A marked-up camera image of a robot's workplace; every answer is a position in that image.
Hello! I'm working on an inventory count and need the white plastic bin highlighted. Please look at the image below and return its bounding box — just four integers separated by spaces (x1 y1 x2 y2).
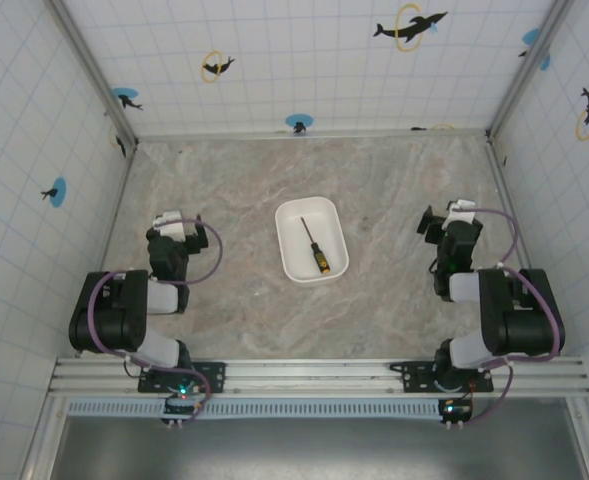
274 195 350 286

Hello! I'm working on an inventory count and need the aluminium frame bar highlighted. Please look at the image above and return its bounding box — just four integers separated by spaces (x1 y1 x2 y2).
96 143 139 274
134 127 491 141
484 135 531 269

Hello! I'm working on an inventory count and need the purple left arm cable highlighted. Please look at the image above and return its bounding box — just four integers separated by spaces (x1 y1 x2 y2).
85 270 212 426

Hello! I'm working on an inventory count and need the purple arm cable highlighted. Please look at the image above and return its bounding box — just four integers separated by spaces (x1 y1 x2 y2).
85 270 212 426
466 265 562 427

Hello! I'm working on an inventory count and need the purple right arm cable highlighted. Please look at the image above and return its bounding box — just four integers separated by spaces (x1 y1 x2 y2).
466 265 562 427

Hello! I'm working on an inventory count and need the black yellow handled screwdriver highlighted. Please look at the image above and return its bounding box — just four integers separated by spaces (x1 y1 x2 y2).
300 216 332 275

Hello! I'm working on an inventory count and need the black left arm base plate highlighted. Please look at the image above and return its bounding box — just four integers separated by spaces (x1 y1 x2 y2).
137 360 227 395

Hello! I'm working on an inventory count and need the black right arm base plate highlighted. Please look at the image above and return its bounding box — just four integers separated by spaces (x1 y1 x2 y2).
388 360 495 395

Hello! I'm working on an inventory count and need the aluminium frame post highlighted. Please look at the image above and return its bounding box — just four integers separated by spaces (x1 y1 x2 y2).
487 0 573 139
47 0 139 149

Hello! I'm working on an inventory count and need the aluminium mounting rail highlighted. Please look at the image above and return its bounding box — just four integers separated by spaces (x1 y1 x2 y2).
47 356 589 400

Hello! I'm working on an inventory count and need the slotted grey cable duct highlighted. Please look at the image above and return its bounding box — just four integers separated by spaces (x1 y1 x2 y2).
66 398 475 420

